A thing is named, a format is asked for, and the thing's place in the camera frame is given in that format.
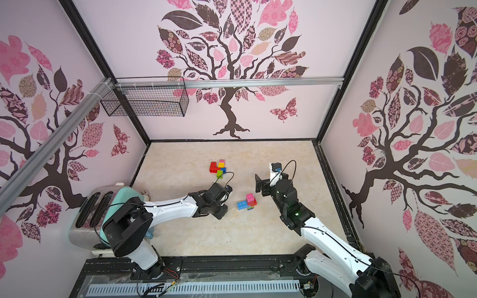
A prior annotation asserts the tall red lego brick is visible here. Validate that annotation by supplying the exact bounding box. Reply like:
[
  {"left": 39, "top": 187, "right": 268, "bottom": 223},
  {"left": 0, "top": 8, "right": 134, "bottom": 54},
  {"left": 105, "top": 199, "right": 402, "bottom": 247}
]
[{"left": 247, "top": 199, "right": 257, "bottom": 207}]

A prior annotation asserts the long blue lego brick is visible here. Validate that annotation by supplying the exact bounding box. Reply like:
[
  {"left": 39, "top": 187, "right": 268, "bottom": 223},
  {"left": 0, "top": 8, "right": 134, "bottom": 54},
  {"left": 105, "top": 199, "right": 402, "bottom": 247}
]
[{"left": 236, "top": 201, "right": 249, "bottom": 210}]

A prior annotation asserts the long red lego brick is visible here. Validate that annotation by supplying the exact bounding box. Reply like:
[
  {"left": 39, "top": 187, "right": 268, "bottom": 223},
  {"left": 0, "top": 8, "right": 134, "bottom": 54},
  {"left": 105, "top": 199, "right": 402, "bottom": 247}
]
[{"left": 209, "top": 161, "right": 219, "bottom": 173}]

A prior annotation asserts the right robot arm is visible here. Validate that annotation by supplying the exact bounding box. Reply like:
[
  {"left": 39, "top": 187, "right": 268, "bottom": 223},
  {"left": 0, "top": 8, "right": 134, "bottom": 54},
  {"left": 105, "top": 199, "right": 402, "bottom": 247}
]
[{"left": 255, "top": 172, "right": 401, "bottom": 298}]

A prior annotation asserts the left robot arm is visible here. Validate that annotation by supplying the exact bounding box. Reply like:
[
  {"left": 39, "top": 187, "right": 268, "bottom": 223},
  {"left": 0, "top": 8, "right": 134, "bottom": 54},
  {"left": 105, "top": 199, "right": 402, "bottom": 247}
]
[{"left": 101, "top": 183, "right": 233, "bottom": 271}]

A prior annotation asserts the blue mug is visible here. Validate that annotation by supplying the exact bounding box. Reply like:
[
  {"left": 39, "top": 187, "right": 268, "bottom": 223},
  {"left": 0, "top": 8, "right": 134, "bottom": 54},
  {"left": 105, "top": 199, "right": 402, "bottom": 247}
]
[{"left": 146, "top": 229, "right": 154, "bottom": 239}]

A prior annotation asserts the mint green toaster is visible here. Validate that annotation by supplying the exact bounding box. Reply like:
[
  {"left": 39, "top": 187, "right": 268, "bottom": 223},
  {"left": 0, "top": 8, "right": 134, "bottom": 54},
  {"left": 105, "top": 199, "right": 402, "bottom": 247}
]
[{"left": 68, "top": 183, "right": 150, "bottom": 251}]

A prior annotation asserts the white slotted cable duct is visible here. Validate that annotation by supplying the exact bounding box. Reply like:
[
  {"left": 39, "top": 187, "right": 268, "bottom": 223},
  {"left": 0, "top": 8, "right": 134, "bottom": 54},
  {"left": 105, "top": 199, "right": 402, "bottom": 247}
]
[{"left": 80, "top": 280, "right": 301, "bottom": 298}]

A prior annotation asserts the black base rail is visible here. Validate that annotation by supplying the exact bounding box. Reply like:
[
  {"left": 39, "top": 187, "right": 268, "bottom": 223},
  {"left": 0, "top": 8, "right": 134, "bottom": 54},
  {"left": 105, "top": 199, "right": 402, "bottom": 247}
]
[{"left": 68, "top": 253, "right": 392, "bottom": 298}]

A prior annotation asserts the black wire basket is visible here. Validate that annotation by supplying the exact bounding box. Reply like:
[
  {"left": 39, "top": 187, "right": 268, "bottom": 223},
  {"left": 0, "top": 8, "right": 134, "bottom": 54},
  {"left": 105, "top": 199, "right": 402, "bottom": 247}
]
[{"left": 101, "top": 76, "right": 189, "bottom": 117}]

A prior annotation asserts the aluminium frame bar back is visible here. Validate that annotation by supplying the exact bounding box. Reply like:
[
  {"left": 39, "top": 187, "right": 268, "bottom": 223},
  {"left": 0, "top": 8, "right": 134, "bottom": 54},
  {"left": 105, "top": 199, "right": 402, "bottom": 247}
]
[{"left": 115, "top": 76, "right": 344, "bottom": 89}]

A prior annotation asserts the aluminium frame bar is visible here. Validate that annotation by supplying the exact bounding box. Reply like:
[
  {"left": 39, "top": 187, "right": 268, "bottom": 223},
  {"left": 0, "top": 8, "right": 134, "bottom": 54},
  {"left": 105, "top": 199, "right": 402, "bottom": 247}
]
[
  {"left": 1, "top": 78, "right": 114, "bottom": 214},
  {"left": 115, "top": 76, "right": 344, "bottom": 89}
]

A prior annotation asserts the aluminium frame bar left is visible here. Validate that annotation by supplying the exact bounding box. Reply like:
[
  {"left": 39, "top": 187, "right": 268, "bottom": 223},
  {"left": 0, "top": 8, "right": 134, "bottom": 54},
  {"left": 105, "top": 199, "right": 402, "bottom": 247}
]
[{"left": 1, "top": 78, "right": 114, "bottom": 214}]

